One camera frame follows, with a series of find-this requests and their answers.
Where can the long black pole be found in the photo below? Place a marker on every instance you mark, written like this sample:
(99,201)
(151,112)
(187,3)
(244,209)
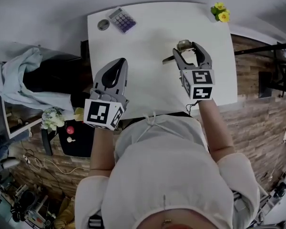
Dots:
(264,48)

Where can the yellow bag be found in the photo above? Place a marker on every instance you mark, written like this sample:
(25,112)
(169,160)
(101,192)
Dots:
(65,213)

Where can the white rectangular frame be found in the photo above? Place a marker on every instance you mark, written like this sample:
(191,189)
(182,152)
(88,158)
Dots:
(8,128)

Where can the small red ball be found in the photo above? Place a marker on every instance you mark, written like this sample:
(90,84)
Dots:
(70,130)

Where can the white flower bouquet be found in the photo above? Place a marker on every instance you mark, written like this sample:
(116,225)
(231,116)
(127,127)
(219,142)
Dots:
(53,119)

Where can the black metal stand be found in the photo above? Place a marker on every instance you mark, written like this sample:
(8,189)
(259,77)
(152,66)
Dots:
(283,75)

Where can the silver metal clip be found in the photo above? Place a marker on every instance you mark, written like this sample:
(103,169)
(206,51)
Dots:
(183,44)

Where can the black square panel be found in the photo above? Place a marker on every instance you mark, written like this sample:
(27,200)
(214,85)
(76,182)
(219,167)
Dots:
(264,85)

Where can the black square stool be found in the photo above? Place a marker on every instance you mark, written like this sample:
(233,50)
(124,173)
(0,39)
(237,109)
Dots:
(82,142)

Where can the person's white shirt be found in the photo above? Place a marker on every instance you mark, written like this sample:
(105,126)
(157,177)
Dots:
(166,170)

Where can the person's right forearm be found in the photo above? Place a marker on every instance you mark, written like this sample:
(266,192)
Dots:
(214,128)

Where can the small pale yellow box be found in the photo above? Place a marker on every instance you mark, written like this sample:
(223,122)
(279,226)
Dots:
(79,112)

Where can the small white figure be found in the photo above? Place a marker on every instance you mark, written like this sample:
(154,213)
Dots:
(70,139)

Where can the purple and grey calculator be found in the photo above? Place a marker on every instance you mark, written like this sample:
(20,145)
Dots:
(121,20)

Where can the light blue cloth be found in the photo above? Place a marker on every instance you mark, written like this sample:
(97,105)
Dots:
(19,80)

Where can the person's left forearm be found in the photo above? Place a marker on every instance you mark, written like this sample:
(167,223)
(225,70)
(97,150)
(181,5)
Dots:
(102,151)

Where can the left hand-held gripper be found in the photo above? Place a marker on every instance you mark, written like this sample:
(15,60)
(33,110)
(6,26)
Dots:
(97,112)

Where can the yellow potted flowers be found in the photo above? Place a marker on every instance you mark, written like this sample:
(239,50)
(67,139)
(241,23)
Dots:
(223,16)

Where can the black office chair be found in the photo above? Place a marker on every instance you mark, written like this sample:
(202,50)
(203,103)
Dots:
(52,80)

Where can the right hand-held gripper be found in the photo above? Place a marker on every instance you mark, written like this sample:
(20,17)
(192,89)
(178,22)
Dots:
(201,85)

